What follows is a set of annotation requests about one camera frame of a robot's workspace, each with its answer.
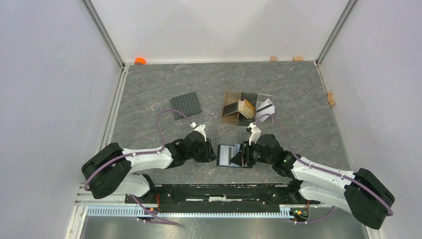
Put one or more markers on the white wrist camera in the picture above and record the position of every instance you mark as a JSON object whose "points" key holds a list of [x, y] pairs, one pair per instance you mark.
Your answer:
{"points": [[200, 128], [254, 133]]}

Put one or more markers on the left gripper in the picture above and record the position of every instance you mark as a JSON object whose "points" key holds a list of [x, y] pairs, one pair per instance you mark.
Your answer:
{"points": [[209, 155]]}

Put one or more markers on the dark grey stud baseplate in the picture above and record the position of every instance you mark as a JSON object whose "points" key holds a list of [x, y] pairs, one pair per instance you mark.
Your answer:
{"points": [[188, 104]]}

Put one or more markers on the orange card stack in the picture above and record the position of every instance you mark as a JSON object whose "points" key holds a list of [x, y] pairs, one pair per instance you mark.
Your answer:
{"points": [[246, 109]]}

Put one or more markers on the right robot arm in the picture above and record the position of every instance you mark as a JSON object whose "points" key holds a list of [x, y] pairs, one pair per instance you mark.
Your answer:
{"points": [[360, 193]]}

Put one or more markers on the curved wooden piece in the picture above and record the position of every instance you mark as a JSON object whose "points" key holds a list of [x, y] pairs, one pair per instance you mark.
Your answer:
{"points": [[330, 99]]}

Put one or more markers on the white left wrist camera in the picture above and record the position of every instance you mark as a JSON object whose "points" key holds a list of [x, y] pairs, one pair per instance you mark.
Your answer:
{"points": [[200, 128]]}

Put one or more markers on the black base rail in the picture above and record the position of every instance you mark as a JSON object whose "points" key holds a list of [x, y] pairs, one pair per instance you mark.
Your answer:
{"points": [[223, 198]]}

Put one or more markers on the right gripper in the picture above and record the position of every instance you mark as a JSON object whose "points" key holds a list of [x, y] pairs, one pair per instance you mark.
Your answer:
{"points": [[240, 158]]}

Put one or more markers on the black card holder wallet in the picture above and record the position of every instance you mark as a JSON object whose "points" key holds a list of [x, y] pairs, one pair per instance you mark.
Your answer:
{"points": [[238, 155]]}

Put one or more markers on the orange round cap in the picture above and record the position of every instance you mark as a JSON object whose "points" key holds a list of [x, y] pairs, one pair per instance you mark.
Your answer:
{"points": [[139, 61]]}

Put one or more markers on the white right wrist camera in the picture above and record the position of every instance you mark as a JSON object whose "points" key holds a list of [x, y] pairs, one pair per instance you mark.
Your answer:
{"points": [[254, 133]]}

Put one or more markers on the amber and black organizer box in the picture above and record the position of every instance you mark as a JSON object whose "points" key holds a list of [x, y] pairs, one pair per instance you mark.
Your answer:
{"points": [[237, 118]]}

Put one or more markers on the black credit card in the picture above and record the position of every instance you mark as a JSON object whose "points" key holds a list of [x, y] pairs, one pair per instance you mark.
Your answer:
{"points": [[230, 109]]}

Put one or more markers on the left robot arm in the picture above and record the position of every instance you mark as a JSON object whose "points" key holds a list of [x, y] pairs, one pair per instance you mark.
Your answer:
{"points": [[120, 170]]}

